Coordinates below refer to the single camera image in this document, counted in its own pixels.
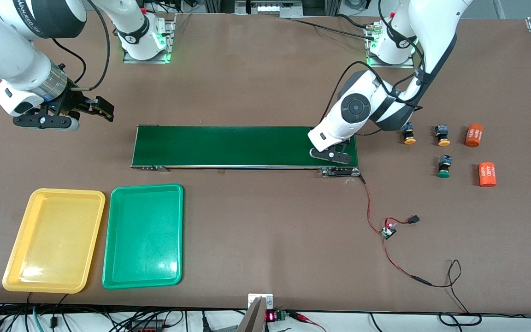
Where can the red clip lead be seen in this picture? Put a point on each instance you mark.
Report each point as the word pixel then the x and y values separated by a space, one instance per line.
pixel 304 318

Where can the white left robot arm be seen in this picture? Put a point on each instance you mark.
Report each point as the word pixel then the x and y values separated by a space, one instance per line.
pixel 436 32

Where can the grey metal camera bracket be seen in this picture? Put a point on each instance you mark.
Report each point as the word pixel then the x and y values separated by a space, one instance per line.
pixel 256 316

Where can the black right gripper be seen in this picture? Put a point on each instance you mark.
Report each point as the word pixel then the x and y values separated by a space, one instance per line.
pixel 73 99

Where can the yellow push button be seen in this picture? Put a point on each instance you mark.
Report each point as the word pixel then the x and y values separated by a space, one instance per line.
pixel 409 136
pixel 442 136

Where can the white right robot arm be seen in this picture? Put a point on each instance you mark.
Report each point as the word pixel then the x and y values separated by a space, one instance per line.
pixel 12 46

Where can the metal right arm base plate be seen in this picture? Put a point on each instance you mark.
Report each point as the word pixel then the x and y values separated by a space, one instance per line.
pixel 148 61

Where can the red digit display module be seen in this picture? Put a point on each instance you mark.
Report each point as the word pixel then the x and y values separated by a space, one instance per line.
pixel 272 317

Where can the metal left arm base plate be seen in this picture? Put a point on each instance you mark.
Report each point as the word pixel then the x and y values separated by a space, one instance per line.
pixel 371 62

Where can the white power strip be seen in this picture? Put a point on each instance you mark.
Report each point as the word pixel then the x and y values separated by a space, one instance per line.
pixel 274 8

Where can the green conveyor belt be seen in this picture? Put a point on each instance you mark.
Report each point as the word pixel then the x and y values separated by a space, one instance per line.
pixel 224 145

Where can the orange cylinder white print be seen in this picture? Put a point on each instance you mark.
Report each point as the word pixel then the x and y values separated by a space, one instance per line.
pixel 487 174
pixel 474 134

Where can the small black circuit board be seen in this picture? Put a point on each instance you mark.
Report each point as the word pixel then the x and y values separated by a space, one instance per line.
pixel 389 231

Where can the yellow plastic tray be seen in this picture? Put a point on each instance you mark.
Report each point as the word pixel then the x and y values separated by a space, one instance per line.
pixel 53 240

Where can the green push button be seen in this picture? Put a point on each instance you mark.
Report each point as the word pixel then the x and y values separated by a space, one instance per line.
pixel 444 167

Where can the small black connector plug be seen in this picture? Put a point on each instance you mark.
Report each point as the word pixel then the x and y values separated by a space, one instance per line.
pixel 414 219

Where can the green plastic tray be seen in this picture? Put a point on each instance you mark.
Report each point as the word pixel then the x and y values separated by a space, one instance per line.
pixel 143 237

